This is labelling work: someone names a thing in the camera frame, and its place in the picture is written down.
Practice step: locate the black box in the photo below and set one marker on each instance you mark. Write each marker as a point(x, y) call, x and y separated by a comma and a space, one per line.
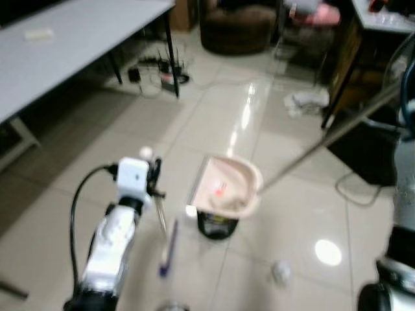
point(366, 146)

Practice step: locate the thin broom with purple bristles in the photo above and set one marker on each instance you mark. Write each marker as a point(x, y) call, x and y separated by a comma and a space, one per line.
point(169, 249)

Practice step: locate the brown round pouf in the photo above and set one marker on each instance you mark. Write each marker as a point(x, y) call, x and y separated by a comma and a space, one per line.
point(238, 29)

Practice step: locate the grey table with black legs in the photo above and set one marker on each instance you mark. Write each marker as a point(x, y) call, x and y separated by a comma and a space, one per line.
point(71, 45)

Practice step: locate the white crumpled paper ball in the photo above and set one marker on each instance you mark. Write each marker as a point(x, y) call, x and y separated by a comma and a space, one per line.
point(281, 272)

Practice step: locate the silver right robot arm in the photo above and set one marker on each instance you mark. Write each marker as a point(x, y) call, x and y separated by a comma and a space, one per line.
point(402, 194)

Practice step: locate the pink soft object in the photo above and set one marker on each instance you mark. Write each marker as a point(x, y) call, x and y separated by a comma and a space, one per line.
point(316, 14)

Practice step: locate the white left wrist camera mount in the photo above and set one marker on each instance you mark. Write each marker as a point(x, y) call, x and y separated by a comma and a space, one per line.
point(133, 176)

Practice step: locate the black container with label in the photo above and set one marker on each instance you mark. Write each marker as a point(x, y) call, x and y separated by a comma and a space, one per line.
point(217, 227)

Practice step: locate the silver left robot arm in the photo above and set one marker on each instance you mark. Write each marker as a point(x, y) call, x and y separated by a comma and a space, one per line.
point(110, 243)

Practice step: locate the white crumpled cloth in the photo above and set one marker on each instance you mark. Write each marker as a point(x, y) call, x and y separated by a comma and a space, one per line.
point(307, 102)

